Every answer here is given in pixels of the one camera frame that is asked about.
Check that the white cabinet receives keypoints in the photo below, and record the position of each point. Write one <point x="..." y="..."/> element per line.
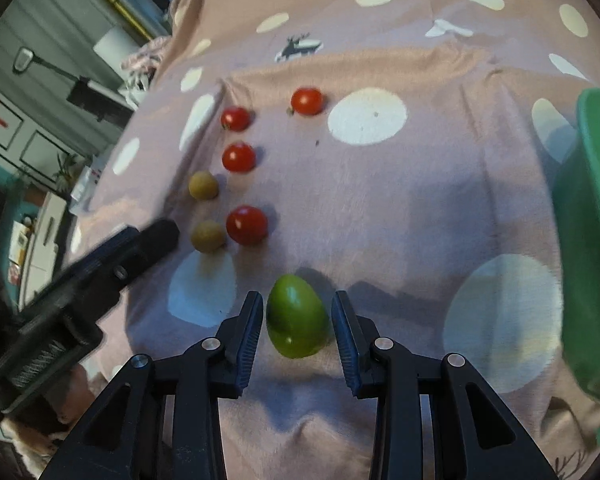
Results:
<point x="40" y="245"/>

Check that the pink clothes pile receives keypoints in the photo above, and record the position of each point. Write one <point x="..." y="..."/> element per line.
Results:
<point x="147" y="52"/>

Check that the yellow pipe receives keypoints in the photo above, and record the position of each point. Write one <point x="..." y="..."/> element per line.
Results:
<point x="125" y="10"/>

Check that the grey curtain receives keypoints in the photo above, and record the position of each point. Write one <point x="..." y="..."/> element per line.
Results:
<point x="55" y="15"/>

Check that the white cylinder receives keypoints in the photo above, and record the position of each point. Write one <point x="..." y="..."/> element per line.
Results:
<point x="112" y="45"/>

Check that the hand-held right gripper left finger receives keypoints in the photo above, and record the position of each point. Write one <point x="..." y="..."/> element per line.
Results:
<point x="247" y="345"/>

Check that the red tomato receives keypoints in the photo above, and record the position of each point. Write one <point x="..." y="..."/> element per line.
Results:
<point x="238" y="157"/>
<point x="235" y="118"/>
<point x="307" y="101"/>
<point x="247" y="225"/>

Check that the pink polka dot blanket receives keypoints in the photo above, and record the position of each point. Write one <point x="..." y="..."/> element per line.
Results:
<point x="405" y="200"/>

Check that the green oval fruit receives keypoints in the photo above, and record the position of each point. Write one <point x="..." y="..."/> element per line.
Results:
<point x="297" y="316"/>

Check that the green plastic bowl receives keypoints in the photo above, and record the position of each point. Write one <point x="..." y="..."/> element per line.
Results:
<point x="587" y="260"/>

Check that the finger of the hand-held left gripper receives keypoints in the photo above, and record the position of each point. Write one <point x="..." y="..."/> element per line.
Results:
<point x="130" y="260"/>

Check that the red white shopping bag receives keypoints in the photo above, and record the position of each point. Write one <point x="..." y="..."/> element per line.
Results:
<point x="87" y="185"/>

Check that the small tan round fruit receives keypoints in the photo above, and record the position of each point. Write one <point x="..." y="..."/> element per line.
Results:
<point x="208" y="235"/>
<point x="203" y="185"/>

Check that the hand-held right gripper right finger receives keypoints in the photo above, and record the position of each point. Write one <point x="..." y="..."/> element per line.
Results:
<point x="347" y="350"/>

